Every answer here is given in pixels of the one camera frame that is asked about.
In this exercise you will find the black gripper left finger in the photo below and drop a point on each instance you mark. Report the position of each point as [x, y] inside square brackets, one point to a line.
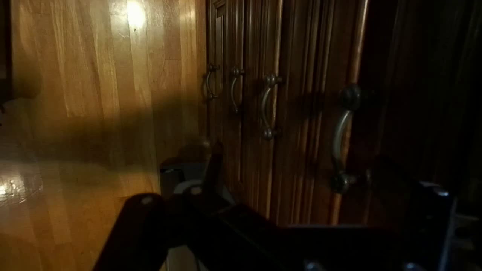
[130, 236]

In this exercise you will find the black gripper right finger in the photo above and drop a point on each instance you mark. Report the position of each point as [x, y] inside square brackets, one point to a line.
[427, 231]

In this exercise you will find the wide dark wooden drawer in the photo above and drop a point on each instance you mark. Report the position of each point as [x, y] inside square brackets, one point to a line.
[236, 46]
[311, 76]
[261, 51]
[215, 40]

